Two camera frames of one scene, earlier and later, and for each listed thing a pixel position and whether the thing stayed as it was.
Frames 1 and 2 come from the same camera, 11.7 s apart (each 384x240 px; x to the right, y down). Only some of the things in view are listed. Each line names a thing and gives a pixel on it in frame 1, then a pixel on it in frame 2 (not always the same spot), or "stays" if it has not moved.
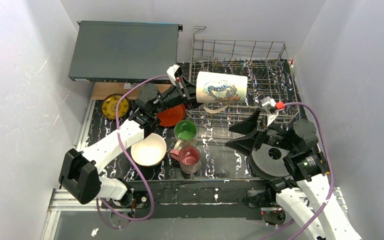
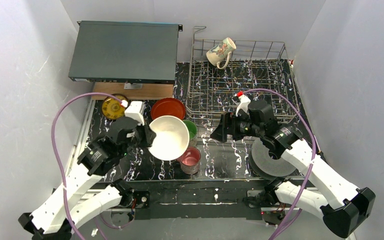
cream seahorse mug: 216,91 -> 218,53
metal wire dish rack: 267,66 stays
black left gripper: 185,93 -> 147,134
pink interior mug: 189,157 stays
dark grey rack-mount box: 123,52 stays
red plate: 171,116 stays
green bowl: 150,151 -> 172,139
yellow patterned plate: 109,104 stays
